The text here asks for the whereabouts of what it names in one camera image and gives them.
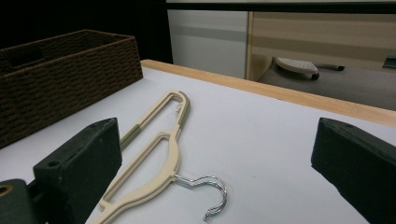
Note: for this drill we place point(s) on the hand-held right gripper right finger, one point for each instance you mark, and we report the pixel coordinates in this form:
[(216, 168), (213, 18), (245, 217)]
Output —
[(358, 168)]

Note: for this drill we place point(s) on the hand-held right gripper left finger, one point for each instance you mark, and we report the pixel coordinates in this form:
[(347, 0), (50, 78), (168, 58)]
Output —
[(77, 168)]

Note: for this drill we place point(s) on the beige plastic clothes hanger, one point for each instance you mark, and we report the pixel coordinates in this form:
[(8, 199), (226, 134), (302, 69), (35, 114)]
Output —
[(137, 196), (173, 152)]

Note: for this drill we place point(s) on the brown woven basket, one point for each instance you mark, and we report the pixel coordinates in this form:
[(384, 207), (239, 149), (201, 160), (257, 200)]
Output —
[(68, 81)]

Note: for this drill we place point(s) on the white chair base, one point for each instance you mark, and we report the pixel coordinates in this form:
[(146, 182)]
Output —
[(295, 65)]

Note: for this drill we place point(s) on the light wooden desk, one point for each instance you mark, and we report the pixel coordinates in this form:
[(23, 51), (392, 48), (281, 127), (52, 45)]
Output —
[(320, 34)]

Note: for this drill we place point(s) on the white cabinet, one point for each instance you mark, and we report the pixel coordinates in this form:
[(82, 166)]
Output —
[(208, 43)]

